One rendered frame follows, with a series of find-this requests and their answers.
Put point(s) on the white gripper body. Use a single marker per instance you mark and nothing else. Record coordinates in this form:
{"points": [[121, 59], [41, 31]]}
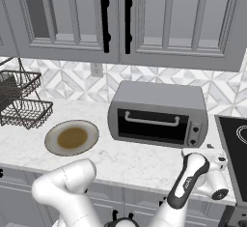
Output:
{"points": [[216, 153]]}

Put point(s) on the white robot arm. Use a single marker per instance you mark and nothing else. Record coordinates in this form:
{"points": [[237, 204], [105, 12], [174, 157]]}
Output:
{"points": [[74, 185]]}

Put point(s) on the grey toaster oven knob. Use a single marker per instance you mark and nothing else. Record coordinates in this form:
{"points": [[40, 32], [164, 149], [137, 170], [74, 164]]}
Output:
{"points": [[193, 141], [195, 129]]}

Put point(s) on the black glass toaster oven door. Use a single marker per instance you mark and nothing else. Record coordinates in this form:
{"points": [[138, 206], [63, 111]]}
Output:
{"points": [[151, 132]]}

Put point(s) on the grey toaster oven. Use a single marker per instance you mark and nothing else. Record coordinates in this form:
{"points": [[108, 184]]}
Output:
{"points": [[160, 95]]}

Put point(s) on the grey glass-front cupboard door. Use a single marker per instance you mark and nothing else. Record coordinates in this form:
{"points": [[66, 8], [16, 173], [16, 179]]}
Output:
{"points": [[69, 49], [180, 58]]}

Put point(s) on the black hob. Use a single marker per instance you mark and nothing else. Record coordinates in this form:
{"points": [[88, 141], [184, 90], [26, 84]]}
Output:
{"points": [[233, 147]]}

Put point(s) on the grey plate with brown centre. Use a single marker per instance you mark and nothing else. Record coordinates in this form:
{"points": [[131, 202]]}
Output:
{"points": [[51, 140]]}

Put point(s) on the grey lower cupboard run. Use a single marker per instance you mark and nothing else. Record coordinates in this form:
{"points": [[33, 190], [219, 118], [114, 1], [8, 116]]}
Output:
{"points": [[16, 198]]}

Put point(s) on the dark grey box in cupboard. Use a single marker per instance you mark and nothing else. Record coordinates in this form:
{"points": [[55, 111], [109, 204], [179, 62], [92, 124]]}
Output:
{"points": [[37, 12]]}

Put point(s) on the white wall outlet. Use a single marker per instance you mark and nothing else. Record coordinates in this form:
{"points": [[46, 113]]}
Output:
{"points": [[96, 70]]}

